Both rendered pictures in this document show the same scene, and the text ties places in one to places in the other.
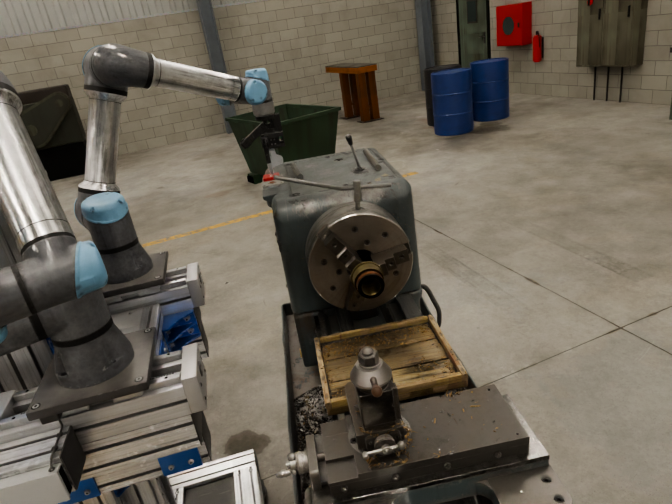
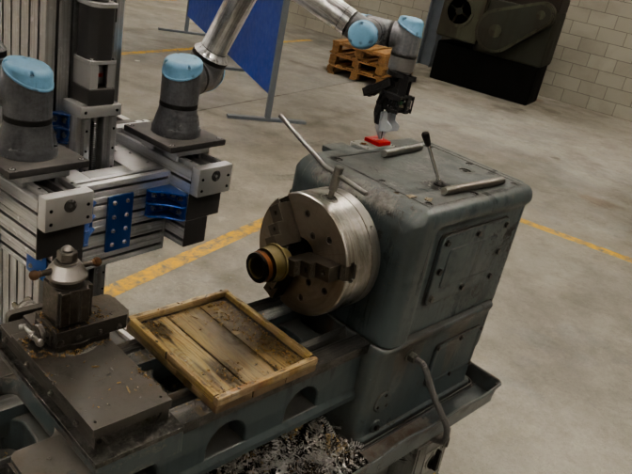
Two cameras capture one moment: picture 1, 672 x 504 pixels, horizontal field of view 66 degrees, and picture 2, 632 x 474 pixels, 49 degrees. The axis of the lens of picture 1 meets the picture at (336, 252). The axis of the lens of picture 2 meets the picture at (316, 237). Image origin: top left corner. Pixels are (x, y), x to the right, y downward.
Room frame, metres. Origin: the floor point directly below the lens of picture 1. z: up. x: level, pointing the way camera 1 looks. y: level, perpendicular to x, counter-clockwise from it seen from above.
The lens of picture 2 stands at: (0.28, -1.18, 1.84)
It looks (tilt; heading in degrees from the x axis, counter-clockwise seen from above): 24 degrees down; 44
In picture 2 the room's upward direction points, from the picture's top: 12 degrees clockwise
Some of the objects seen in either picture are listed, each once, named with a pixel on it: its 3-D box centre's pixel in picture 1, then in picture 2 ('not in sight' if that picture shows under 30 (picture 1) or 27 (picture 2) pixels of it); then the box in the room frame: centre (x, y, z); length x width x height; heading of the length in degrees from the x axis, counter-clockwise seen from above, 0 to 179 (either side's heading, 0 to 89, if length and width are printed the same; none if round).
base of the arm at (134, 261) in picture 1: (121, 256); (177, 116); (1.41, 0.62, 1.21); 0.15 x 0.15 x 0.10
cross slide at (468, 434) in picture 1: (411, 439); (76, 363); (0.80, -0.09, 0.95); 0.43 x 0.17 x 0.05; 94
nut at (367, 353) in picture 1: (368, 355); (67, 253); (0.80, -0.03, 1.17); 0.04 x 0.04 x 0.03
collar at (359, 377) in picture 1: (370, 369); (66, 268); (0.80, -0.03, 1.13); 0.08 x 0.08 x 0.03
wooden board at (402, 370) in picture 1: (384, 359); (221, 343); (1.16, -0.08, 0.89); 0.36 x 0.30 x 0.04; 94
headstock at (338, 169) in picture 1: (336, 221); (403, 229); (1.83, -0.02, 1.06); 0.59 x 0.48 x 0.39; 4
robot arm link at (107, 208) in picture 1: (108, 219); (182, 78); (1.42, 0.62, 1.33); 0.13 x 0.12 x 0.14; 33
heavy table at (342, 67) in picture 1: (352, 91); not in sight; (10.54, -0.84, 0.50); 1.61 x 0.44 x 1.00; 18
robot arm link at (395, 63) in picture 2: (263, 108); (402, 64); (1.86, 0.17, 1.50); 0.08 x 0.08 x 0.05
